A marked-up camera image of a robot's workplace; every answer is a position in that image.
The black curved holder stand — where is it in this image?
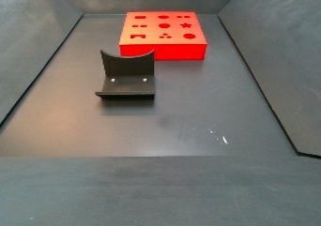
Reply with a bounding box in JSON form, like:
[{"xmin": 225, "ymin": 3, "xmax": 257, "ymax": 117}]
[{"xmin": 95, "ymin": 51, "xmax": 155, "ymax": 98}]

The red shape-sorter block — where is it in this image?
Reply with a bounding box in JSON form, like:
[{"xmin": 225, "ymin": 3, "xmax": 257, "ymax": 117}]
[{"xmin": 119, "ymin": 11, "xmax": 207, "ymax": 60}]

